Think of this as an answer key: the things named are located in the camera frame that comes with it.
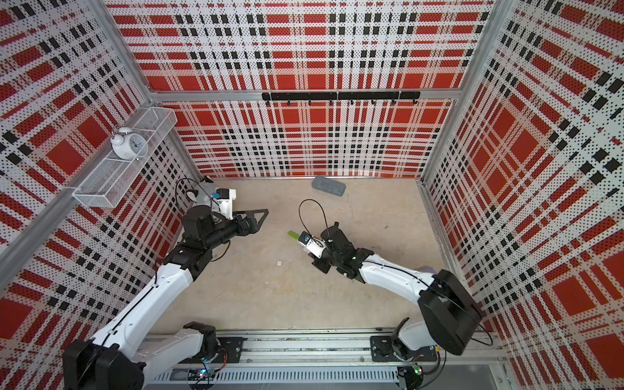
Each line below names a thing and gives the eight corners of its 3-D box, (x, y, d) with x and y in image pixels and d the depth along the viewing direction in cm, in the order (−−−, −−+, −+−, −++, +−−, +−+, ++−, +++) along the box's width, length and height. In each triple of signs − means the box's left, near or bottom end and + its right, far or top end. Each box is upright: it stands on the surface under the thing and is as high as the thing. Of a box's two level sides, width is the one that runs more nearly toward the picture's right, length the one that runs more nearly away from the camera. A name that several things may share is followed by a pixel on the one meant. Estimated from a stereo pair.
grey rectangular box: (310, 188, 121) (309, 183, 118) (316, 179, 125) (316, 174, 122) (340, 198, 116) (341, 193, 114) (346, 188, 121) (346, 183, 118)
